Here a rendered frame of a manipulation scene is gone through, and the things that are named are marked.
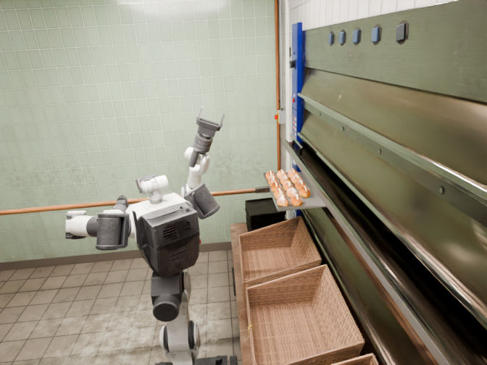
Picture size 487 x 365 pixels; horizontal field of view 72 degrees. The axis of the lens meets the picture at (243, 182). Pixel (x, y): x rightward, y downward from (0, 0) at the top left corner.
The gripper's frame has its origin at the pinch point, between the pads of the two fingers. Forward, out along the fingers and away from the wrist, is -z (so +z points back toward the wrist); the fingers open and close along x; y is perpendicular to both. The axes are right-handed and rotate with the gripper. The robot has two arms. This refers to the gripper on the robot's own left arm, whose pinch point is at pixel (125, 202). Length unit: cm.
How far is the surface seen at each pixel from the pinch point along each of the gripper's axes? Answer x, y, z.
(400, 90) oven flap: -67, 120, 80
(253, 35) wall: -92, 95, -122
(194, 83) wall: -56, 41, -122
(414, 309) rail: -23, 104, 129
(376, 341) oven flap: 25, 114, 95
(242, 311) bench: 62, 65, 33
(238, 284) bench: 62, 65, 8
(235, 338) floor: 120, 59, -2
